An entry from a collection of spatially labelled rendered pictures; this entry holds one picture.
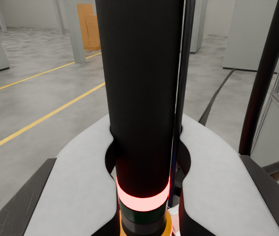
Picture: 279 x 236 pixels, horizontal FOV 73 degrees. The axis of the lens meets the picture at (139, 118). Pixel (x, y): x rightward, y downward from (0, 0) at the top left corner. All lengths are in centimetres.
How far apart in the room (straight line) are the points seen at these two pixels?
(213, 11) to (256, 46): 695
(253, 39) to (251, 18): 47
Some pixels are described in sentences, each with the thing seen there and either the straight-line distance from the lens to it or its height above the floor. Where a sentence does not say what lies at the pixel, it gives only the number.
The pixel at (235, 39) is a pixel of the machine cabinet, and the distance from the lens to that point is 552.
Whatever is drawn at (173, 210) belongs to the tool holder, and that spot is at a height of 137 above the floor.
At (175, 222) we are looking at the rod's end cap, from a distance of 20.
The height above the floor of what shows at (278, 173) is 137.
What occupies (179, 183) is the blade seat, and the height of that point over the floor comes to 124.
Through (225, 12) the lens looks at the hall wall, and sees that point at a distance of 1216.
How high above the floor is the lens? 154
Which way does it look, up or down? 31 degrees down
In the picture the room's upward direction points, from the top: 2 degrees counter-clockwise
